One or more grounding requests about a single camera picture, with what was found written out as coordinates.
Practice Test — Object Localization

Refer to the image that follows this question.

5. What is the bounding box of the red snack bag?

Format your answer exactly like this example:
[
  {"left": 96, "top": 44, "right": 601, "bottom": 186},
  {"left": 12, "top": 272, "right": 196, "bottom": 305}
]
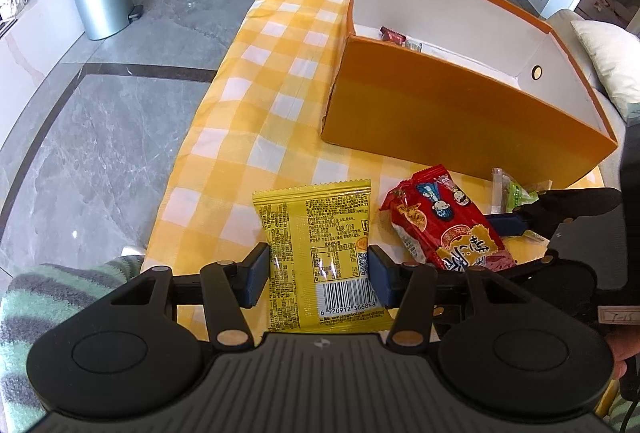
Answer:
[{"left": 381, "top": 164, "right": 513, "bottom": 270}]

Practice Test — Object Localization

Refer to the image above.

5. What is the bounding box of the yellow snack packet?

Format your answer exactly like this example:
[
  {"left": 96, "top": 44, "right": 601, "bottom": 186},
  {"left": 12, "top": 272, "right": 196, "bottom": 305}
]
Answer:
[{"left": 253, "top": 180, "right": 392, "bottom": 333}]

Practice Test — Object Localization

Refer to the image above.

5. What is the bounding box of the white snack packet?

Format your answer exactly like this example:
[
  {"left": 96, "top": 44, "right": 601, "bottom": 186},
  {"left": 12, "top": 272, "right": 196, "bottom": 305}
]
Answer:
[{"left": 404, "top": 38, "right": 520, "bottom": 90}]

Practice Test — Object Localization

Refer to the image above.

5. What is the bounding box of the brown chocolate bar wrapper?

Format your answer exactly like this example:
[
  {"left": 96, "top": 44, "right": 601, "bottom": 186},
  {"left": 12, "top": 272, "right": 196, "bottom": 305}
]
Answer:
[{"left": 380, "top": 26, "right": 407, "bottom": 46}]

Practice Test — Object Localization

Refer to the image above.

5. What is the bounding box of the right hand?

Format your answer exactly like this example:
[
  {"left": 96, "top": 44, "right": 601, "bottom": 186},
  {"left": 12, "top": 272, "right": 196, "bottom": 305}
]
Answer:
[{"left": 605, "top": 326, "right": 640, "bottom": 379}]

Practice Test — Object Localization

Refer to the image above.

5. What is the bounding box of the green raisin packet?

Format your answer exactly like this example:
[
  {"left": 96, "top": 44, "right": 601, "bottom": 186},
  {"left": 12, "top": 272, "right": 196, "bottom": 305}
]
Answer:
[{"left": 490, "top": 168, "right": 552, "bottom": 214}]

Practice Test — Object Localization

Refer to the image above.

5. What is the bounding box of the yellow checkered tablecloth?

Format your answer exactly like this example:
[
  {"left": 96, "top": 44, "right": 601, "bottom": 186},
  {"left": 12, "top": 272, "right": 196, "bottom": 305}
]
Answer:
[{"left": 142, "top": 0, "right": 606, "bottom": 349}]

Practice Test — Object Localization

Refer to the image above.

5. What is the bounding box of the cream cushion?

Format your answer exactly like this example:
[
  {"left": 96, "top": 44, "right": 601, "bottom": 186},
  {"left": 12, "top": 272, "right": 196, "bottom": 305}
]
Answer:
[{"left": 572, "top": 20, "right": 640, "bottom": 121}]

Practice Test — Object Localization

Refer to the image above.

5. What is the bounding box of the orange cardboard box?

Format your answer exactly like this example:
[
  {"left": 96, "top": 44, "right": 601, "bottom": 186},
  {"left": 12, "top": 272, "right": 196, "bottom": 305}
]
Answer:
[{"left": 321, "top": 0, "right": 618, "bottom": 188}]

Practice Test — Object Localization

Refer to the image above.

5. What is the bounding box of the beige sofa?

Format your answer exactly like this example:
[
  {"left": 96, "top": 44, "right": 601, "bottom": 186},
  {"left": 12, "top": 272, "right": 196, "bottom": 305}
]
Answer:
[{"left": 546, "top": 7, "right": 640, "bottom": 192}]

